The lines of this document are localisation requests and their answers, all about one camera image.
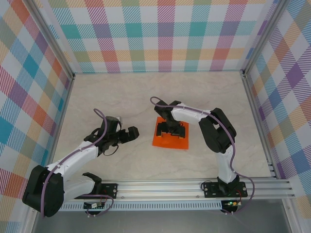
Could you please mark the orange cloth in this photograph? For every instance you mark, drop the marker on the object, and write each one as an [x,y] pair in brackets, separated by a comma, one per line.
[170,143]

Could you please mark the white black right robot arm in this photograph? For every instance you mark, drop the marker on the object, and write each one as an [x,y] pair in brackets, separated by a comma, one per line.
[226,167]

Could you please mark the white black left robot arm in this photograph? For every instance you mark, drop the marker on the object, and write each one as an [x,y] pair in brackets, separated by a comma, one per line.
[73,157]

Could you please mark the small dark circuit board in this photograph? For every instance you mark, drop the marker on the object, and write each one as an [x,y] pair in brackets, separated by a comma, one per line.
[88,205]

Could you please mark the circuit board with green light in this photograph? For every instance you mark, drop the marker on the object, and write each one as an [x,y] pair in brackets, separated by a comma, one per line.
[232,204]

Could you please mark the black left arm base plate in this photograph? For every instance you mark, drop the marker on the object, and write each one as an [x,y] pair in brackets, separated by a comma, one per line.
[110,190]

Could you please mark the long aluminium mounting rail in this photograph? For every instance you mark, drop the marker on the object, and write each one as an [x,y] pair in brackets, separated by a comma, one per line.
[158,188]

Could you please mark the aluminium side rail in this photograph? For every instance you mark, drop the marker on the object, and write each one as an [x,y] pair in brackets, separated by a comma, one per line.
[59,126]
[258,126]

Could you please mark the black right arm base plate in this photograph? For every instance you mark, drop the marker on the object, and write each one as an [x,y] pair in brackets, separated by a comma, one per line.
[211,194]

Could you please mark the aluminium frame post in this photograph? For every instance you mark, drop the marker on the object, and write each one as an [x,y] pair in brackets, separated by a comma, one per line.
[262,36]
[53,36]

